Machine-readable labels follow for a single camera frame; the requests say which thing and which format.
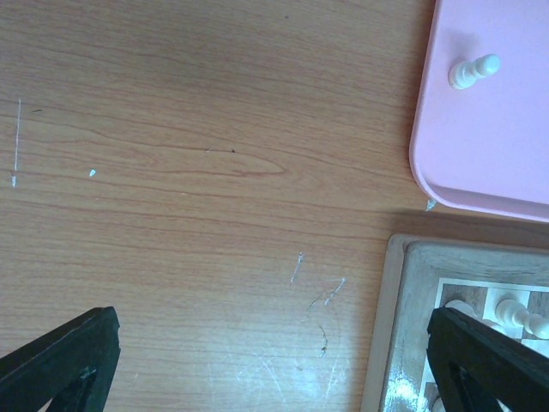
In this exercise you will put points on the white chess pawn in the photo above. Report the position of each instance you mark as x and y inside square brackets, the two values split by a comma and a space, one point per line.
[512, 313]
[466, 73]

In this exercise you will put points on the pink plastic tray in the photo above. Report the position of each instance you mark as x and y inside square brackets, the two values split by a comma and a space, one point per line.
[485, 148]

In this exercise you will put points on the white chess rook piece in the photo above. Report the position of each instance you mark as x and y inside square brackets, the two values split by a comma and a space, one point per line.
[462, 307]
[438, 406]

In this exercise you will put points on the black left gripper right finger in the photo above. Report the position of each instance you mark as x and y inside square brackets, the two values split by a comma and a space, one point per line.
[476, 368]

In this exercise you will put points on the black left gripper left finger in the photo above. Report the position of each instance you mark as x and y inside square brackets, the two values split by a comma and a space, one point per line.
[70, 368]

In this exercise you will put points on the wooden chess board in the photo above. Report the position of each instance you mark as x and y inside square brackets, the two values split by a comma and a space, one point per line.
[423, 274]

